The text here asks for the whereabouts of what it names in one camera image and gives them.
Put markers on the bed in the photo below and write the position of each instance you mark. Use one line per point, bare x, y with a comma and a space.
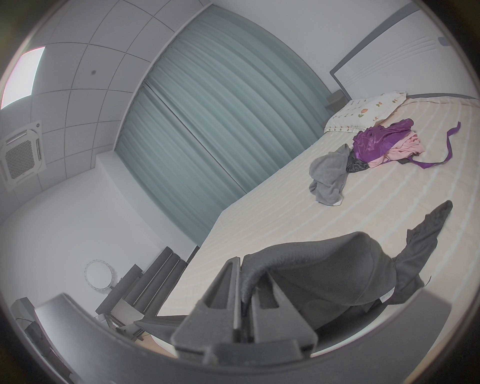
375, 210

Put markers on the grey bedside table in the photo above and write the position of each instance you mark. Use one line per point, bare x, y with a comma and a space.
336, 99

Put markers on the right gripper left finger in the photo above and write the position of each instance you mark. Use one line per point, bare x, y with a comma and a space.
219, 311

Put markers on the white printed pillow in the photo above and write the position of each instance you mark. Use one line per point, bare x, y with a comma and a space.
362, 112

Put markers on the round white mirror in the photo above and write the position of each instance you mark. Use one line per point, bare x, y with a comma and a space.
98, 275

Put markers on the ceiling light panel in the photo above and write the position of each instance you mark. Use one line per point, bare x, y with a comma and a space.
24, 77

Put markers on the blue-green curtain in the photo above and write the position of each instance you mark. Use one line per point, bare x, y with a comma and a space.
176, 161
240, 86

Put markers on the grey garment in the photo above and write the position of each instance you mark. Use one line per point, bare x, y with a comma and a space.
328, 174

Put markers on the pile of clothes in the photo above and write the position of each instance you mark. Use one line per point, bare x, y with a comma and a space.
375, 140

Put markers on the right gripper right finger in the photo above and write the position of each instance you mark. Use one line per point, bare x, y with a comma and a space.
287, 328

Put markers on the black T-shirt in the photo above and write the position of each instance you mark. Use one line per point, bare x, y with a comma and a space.
330, 270

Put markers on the ceiling air conditioner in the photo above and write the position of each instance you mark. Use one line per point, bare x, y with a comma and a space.
22, 155

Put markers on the black chest of drawers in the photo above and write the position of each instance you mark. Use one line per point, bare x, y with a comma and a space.
150, 279

